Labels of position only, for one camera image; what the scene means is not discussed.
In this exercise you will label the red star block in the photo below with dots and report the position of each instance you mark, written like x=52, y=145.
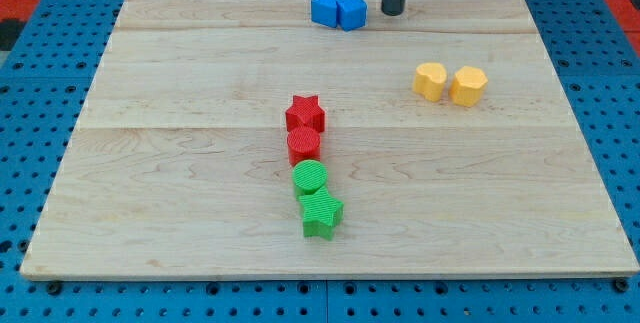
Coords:
x=305, y=111

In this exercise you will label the red cylinder block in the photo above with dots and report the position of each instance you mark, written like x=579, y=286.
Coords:
x=303, y=143

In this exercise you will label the green cylinder block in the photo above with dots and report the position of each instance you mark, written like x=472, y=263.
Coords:
x=308, y=176

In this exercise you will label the yellow hexagon block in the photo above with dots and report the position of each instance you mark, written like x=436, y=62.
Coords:
x=468, y=86

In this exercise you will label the blue triangular block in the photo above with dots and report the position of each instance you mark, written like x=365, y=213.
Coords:
x=324, y=12

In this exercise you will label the yellow heart block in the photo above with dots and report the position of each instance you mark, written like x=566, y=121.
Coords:
x=429, y=80

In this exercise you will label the light wooden board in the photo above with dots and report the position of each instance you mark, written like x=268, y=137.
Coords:
x=178, y=166

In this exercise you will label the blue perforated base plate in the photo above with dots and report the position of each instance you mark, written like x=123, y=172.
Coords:
x=43, y=85

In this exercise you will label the green star block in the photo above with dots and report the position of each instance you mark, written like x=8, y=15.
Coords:
x=321, y=213

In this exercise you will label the blue cube block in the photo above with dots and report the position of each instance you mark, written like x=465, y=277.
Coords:
x=352, y=14

